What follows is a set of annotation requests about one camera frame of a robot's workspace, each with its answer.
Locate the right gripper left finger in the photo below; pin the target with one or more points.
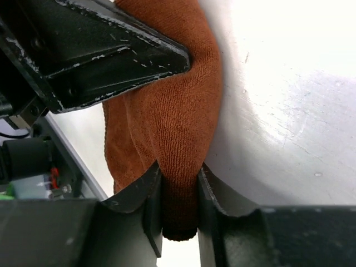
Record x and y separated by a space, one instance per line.
124 230

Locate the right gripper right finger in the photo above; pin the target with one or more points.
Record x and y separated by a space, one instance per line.
234 231

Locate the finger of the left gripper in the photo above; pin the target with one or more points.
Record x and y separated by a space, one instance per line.
71 55

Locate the brown towel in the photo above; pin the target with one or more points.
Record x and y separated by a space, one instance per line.
171 121

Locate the aluminium mounting rail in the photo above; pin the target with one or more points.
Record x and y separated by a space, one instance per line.
86 183

